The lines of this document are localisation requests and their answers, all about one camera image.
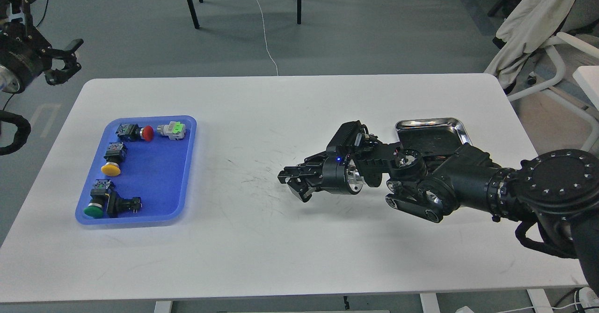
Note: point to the silver metal tray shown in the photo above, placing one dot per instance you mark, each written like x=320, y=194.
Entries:
x=432, y=137

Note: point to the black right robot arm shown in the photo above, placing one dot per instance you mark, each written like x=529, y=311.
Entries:
x=553, y=197

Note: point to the black switch contact block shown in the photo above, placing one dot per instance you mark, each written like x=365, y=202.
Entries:
x=117, y=205

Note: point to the green push button switch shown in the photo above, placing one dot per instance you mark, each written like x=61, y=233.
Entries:
x=100, y=194

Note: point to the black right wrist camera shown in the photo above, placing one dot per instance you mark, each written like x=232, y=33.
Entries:
x=348, y=138

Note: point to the green grey switch part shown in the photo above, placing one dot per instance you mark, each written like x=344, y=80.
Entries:
x=174, y=130

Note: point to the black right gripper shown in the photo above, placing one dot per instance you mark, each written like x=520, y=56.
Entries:
x=322, y=172

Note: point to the white chair with cloth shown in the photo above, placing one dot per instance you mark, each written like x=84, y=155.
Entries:
x=536, y=25

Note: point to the yellow push button switch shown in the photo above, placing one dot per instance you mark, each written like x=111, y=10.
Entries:
x=115, y=154

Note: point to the blue plastic tray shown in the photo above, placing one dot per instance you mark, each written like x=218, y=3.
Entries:
x=156, y=172

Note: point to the red push button switch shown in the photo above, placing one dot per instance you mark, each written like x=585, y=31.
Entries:
x=134, y=133

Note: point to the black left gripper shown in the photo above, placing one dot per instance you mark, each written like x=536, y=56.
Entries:
x=21, y=56

